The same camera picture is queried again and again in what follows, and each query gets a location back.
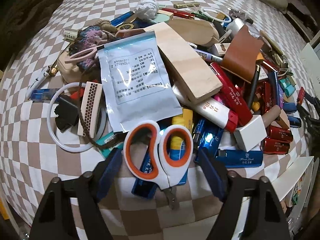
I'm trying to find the orange white scissors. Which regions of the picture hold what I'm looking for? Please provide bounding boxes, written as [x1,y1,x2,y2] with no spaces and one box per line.
[123,120,193,210]

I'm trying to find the teal lighter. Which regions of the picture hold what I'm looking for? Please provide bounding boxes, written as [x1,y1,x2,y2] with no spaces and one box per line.
[279,77,296,97]

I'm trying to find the yellow blue glue stick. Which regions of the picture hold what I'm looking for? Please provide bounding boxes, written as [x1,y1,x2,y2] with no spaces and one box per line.
[169,108,194,163]

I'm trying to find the white red lighter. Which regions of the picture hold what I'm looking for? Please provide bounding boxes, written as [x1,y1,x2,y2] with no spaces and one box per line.
[172,84,238,133]

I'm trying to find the honeycomb match box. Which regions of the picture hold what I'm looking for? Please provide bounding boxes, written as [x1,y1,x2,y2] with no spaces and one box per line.
[81,81,103,138]

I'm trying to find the red metallic pen box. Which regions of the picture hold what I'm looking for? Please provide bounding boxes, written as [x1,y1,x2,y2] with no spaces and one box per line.
[210,62,253,126]

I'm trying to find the white cardboard sorting box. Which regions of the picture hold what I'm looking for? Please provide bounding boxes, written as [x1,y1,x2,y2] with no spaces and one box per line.
[272,157,319,237]

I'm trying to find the checkered bed sheet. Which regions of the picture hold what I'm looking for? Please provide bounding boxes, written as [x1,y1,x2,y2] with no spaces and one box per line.
[0,0,316,240]

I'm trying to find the blue white foil pouch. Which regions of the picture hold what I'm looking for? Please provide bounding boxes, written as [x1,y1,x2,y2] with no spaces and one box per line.
[98,31,182,132]

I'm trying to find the brown leather case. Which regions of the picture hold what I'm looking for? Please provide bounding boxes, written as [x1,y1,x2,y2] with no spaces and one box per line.
[220,25,264,83]

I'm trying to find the light wooden block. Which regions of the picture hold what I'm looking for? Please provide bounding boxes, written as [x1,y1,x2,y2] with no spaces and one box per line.
[144,22,222,103]

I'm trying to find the crochet purple pouch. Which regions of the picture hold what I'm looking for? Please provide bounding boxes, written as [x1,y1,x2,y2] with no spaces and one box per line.
[68,25,110,72]

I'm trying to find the white knotted ball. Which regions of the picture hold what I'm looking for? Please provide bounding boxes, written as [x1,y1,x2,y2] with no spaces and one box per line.
[134,0,159,20]

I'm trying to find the dark brown folded blanket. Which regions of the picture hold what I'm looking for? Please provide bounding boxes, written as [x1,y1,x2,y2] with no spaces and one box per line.
[1,0,63,69]

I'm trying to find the white plastic ring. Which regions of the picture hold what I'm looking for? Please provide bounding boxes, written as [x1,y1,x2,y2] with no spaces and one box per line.
[46,81,107,153]

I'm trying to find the white cube stamp handle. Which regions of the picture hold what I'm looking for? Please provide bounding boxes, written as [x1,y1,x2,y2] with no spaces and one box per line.
[233,115,267,152]

